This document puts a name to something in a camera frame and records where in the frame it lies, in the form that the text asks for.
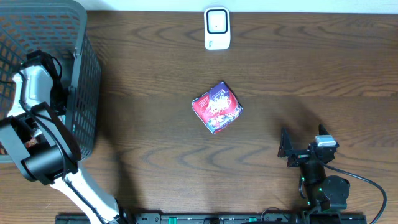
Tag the grey plastic basket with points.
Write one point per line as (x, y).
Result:
(58, 28)

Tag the red purple snack packet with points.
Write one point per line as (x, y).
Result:
(217, 108)

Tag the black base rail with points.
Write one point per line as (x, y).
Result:
(156, 218)

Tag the white barcode scanner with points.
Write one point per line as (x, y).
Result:
(217, 28)

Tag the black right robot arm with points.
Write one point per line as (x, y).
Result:
(326, 195)

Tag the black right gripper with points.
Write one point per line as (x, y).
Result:
(302, 155)

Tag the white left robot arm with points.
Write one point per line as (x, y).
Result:
(40, 145)

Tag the red Top chocolate bar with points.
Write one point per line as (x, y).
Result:
(31, 142)

